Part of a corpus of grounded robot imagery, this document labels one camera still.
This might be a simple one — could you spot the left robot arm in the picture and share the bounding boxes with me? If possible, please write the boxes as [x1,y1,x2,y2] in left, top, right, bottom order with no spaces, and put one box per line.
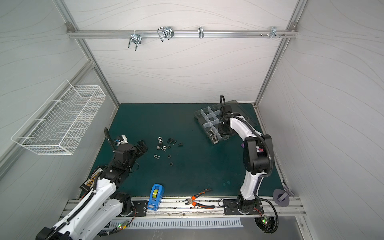
[36,140,148,240]

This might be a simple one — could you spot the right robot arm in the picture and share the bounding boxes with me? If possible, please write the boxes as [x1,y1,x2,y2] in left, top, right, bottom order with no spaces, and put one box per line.
[219,103,274,214]

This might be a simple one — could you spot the clear compartment organizer box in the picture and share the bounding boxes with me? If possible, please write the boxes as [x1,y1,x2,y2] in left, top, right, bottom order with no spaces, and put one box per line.
[194,100,259,145]

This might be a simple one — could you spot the screwdriver bit set case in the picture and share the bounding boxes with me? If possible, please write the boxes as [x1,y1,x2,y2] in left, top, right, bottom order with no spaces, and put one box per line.
[80,167,103,193]

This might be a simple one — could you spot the blue tape dispenser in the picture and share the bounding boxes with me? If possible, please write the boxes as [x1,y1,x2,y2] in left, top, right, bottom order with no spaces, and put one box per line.
[148,184,165,211]

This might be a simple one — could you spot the grey tape spool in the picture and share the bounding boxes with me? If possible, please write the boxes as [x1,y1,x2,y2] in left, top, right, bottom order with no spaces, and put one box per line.
[273,189,290,207]

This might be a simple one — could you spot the metal hook clamp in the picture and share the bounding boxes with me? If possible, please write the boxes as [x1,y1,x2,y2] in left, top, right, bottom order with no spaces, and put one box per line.
[198,27,204,39]

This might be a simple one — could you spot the metal U-bolt clamp middle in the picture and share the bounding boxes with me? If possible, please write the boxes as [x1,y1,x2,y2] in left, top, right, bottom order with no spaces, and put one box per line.
[157,26,175,42]

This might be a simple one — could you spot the metal u-bolt clamp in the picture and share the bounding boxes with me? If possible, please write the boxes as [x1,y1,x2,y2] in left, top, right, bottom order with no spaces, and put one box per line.
[128,31,142,51]
[157,26,175,42]

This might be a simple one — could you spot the metal U-bolt clamp left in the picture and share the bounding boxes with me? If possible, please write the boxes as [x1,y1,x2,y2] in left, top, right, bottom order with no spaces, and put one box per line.
[128,31,142,51]

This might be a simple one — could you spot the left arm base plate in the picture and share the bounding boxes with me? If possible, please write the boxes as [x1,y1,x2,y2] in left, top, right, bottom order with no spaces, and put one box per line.
[119,201,148,217]

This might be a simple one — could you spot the white wire basket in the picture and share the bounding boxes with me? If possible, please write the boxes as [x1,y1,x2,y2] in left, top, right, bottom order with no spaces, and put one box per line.
[11,80,106,156]

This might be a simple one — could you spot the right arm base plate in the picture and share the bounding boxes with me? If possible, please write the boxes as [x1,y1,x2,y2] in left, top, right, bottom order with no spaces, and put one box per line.
[219,196,264,216]

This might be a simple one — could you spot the orange handled pliers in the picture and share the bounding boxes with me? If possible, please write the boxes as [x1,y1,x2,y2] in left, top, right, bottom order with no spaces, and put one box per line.
[184,188,216,210]

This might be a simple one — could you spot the metal bracket right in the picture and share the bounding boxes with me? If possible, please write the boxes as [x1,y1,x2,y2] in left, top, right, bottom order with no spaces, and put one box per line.
[260,27,287,39]

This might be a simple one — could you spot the aluminium crossbar rail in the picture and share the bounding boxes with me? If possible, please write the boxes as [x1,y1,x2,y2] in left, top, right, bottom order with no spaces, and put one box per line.
[67,29,299,39]

